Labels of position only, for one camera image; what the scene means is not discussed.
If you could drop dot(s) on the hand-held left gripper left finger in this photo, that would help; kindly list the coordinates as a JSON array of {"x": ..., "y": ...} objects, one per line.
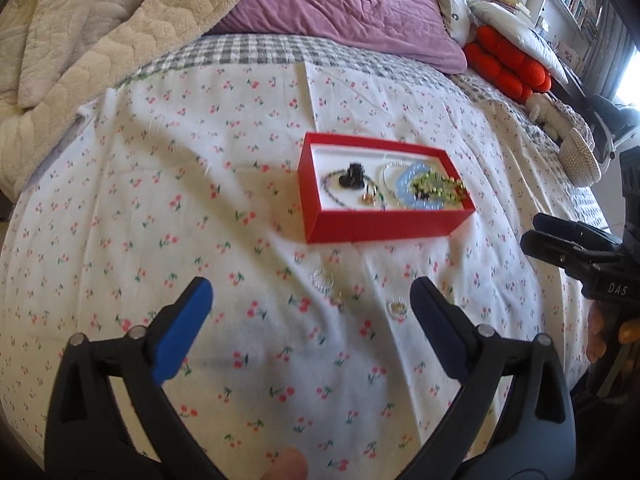
[{"x": 182, "y": 332}]

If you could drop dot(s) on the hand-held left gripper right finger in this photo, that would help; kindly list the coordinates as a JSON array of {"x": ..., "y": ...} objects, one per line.
[{"x": 440, "y": 332}]

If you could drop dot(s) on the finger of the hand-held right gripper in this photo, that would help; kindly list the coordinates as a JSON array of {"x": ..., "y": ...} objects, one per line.
[
  {"x": 555, "y": 227},
  {"x": 545, "y": 250}
]

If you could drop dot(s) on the small gold earring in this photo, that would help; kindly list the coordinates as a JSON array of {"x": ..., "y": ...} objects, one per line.
[{"x": 340, "y": 302}]

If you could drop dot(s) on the red cardboard box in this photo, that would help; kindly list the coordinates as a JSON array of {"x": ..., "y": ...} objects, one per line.
[{"x": 380, "y": 222}]

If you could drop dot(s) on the black hair claw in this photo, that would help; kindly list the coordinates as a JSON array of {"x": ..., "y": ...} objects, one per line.
[{"x": 351, "y": 177}]

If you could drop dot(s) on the person's right hand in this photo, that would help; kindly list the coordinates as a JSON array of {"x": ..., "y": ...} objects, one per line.
[{"x": 600, "y": 335}]

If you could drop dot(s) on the person's left hand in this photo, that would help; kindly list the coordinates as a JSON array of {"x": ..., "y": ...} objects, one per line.
[{"x": 287, "y": 466}]

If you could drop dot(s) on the white plush toy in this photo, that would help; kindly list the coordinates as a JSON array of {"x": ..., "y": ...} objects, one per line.
[{"x": 547, "y": 115}]

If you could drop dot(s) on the black office chair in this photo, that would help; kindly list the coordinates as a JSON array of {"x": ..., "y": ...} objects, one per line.
[{"x": 610, "y": 115}]

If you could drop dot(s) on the cherry print bed sheet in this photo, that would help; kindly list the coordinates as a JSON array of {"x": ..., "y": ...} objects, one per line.
[{"x": 175, "y": 185}]

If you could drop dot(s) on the orange knotted cushion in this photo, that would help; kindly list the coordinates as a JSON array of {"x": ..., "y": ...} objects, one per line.
[{"x": 505, "y": 65}]

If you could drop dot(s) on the white pillow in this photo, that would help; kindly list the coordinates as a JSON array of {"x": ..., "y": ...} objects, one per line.
[{"x": 520, "y": 35}]

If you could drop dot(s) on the stack of books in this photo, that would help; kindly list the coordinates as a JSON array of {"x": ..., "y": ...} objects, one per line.
[{"x": 510, "y": 4}]

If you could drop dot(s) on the floral print pillow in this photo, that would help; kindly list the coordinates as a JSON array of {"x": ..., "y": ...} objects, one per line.
[{"x": 450, "y": 5}]

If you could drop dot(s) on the purple pillow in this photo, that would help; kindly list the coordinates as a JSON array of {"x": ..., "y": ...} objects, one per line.
[{"x": 350, "y": 5}]

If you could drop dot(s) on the beige quilted blanket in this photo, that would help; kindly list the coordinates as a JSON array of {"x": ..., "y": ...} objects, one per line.
[{"x": 100, "y": 35}]

